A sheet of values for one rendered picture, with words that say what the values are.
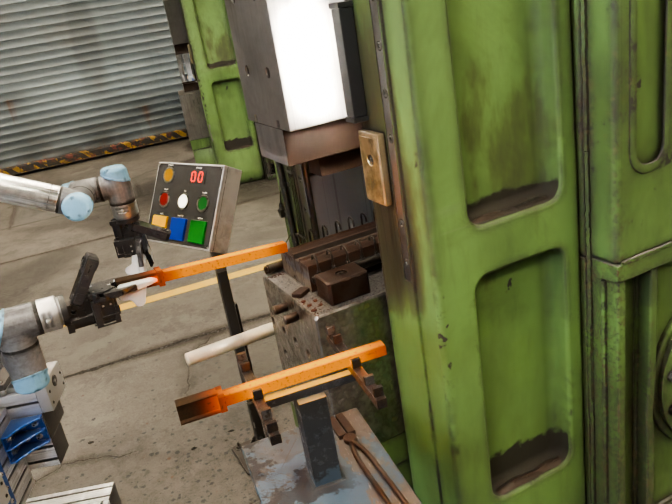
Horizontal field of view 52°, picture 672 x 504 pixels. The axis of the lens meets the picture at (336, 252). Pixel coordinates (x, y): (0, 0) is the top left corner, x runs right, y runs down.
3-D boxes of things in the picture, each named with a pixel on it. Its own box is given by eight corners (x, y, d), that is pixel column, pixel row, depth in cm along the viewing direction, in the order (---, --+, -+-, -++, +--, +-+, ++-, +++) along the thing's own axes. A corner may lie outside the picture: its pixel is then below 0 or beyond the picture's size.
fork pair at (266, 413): (268, 433, 124) (266, 424, 123) (261, 417, 129) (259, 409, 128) (384, 395, 130) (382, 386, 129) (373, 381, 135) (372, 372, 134)
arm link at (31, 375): (42, 369, 158) (29, 327, 154) (57, 386, 149) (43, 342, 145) (7, 383, 154) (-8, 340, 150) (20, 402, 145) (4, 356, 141)
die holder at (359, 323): (341, 461, 188) (315, 318, 171) (288, 399, 220) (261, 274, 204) (502, 386, 208) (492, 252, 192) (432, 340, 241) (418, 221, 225)
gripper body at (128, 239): (123, 252, 212) (112, 215, 207) (150, 246, 212) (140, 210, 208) (118, 261, 204) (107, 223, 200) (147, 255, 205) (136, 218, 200)
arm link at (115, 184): (97, 167, 201) (126, 161, 202) (108, 202, 205) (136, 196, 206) (95, 173, 194) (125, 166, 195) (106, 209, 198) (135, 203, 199)
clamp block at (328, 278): (331, 307, 176) (327, 284, 173) (317, 296, 183) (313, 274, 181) (372, 292, 180) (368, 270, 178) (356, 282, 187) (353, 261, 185)
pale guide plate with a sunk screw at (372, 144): (385, 207, 158) (376, 135, 152) (367, 199, 166) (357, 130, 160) (393, 204, 159) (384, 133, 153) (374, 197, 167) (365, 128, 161)
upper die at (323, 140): (289, 167, 173) (282, 130, 170) (261, 155, 190) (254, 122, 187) (426, 129, 189) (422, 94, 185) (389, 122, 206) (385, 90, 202)
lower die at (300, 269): (312, 292, 186) (307, 264, 183) (284, 271, 203) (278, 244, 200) (439, 247, 202) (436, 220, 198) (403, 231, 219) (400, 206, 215)
